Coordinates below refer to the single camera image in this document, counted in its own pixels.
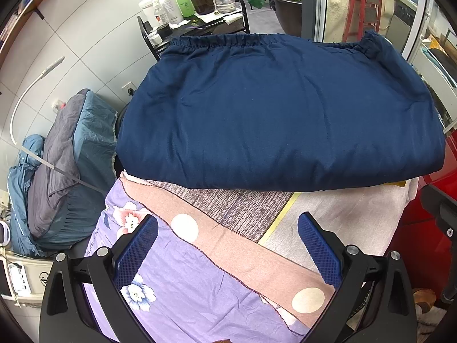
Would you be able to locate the white paper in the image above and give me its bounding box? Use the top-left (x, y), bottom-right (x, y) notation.
top-left (171, 11), bottom-right (243, 29)

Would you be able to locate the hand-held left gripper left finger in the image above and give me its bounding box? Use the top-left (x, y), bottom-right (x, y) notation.
top-left (40, 214), bottom-right (159, 343)

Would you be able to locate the brown wooden object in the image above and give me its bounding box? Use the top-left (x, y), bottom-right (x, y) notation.
top-left (412, 288), bottom-right (438, 311)

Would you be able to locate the white tub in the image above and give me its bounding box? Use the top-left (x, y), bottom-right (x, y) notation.
top-left (139, 0), bottom-right (159, 25)

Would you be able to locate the grey quilt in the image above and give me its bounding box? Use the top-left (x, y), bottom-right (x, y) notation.
top-left (27, 91), bottom-right (90, 238)

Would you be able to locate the black door frame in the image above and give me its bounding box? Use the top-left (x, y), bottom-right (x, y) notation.
top-left (301, 0), bottom-right (327, 41)

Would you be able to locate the navy blue garment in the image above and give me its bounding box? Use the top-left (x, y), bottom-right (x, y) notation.
top-left (115, 30), bottom-right (446, 192)

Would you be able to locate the red ladder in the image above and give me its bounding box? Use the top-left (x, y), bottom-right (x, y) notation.
top-left (343, 0), bottom-right (384, 43)

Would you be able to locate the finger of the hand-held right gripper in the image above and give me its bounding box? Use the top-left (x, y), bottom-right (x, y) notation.
top-left (420, 186), bottom-right (457, 304)

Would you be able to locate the small clear bottle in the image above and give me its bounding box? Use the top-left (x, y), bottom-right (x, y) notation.
top-left (153, 0), bottom-right (168, 25)

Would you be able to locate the white labelled bottle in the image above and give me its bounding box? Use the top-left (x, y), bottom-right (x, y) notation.
top-left (159, 0), bottom-right (184, 25)

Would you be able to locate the red object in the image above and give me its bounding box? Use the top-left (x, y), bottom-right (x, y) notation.
top-left (402, 180), bottom-right (457, 294)

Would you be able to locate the teal bedding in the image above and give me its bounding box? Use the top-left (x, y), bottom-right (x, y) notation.
top-left (7, 89), bottom-right (120, 258)

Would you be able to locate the steel appliance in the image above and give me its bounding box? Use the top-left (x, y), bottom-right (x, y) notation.
top-left (387, 0), bottom-right (418, 43)

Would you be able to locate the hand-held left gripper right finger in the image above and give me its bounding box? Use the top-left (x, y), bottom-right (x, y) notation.
top-left (297, 212), bottom-right (418, 343)

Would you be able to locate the dark plant pot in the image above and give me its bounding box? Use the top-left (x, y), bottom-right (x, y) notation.
top-left (272, 0), bottom-right (304, 36)

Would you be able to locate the cream cloth with yellow stripe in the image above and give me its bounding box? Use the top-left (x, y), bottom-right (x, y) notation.
top-left (257, 175), bottom-right (411, 283)

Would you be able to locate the wooden wall shelf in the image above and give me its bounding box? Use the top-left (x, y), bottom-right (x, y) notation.
top-left (0, 0), bottom-right (68, 61)

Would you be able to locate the white machine with screen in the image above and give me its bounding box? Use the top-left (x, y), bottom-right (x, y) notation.
top-left (0, 250), bottom-right (54, 308)

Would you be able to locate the translucent plastic strip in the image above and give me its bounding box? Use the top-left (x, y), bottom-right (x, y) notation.
top-left (21, 146), bottom-right (108, 194)

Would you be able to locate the pink-brown dotted blanket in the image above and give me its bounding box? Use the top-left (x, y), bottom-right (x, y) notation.
top-left (119, 169), bottom-right (338, 329)

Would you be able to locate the black cart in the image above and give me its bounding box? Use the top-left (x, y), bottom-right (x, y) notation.
top-left (137, 0), bottom-right (250, 61)

